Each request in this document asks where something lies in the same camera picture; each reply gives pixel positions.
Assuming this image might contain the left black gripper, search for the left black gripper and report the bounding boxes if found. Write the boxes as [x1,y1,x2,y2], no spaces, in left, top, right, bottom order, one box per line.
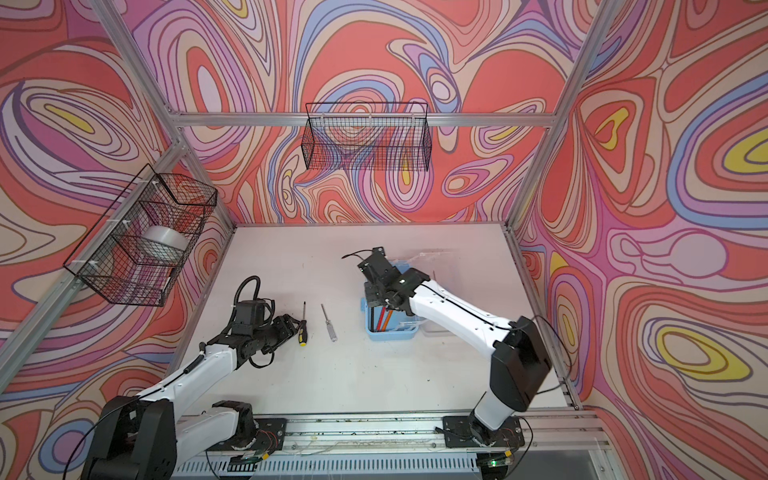
[251,312,302,353]

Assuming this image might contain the red handled hex key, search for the red handled hex key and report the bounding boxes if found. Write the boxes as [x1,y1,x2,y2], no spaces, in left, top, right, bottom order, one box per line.
[374,308,387,332]

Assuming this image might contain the blue plastic tool box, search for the blue plastic tool box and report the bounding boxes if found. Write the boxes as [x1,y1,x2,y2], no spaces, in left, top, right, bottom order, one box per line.
[360,296,423,342]

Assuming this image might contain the black yellow screwdriver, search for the black yellow screwdriver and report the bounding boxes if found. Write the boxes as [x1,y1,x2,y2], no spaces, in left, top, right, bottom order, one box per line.
[298,303,308,346]

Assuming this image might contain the clear tool box lid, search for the clear tool box lid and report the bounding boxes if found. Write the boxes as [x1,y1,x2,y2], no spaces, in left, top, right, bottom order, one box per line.
[413,250,463,337]

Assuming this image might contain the orange handled hex key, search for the orange handled hex key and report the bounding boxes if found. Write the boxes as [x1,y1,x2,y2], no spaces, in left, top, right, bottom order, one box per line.
[382,310,395,331]

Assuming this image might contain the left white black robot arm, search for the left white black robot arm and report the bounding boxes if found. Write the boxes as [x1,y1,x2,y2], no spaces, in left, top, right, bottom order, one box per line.
[81,299,307,479]

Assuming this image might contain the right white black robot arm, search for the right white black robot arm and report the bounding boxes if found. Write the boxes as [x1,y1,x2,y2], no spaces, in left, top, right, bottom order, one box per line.
[357,247,552,446]

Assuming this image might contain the grey tape roll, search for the grey tape roll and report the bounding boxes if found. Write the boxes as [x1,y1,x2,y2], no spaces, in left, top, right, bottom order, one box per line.
[139,225,189,266]

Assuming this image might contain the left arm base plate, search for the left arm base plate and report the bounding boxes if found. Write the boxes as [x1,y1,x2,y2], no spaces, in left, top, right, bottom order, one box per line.
[208,417,288,454]

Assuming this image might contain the black wire basket on left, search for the black wire basket on left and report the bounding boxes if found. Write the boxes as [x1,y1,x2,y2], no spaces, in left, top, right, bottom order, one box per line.
[63,165,218,307]

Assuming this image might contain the black wire basket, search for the black wire basket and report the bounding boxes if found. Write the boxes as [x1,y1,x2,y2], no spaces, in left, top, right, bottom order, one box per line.
[301,101,432,172]
[63,165,218,307]

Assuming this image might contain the black wire basket at back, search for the black wire basket at back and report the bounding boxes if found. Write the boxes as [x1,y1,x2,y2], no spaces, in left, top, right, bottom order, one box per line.
[301,101,432,172]

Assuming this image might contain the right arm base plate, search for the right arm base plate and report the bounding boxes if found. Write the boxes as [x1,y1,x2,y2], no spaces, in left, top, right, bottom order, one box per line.
[435,415,526,451]

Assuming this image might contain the aluminium front rail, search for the aluminium front rail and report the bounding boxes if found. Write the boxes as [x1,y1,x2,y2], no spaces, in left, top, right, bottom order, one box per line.
[211,409,612,456]

